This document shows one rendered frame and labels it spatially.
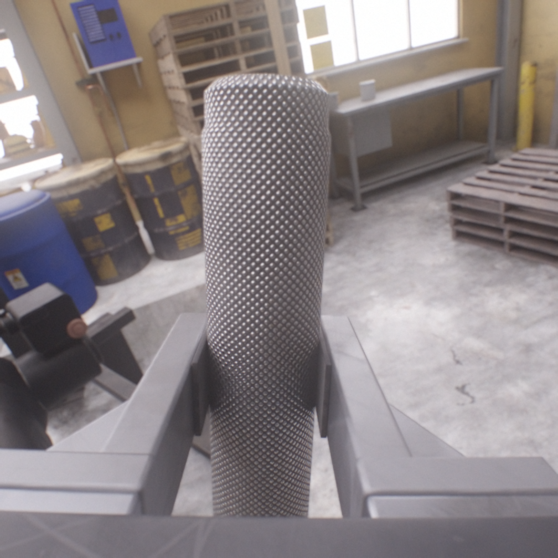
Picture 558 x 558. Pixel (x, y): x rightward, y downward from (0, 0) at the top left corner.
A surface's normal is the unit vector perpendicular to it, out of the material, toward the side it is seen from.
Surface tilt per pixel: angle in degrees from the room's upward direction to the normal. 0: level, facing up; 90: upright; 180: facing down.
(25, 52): 90
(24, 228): 90
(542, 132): 90
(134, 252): 90
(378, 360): 0
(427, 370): 0
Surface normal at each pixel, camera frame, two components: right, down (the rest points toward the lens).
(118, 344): 0.77, 0.17
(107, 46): 0.34, 0.41
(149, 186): -0.07, 0.52
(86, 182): 0.58, 0.31
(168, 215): 0.14, 0.48
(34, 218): 0.88, 0.06
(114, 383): -0.20, -0.84
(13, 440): 0.56, -0.74
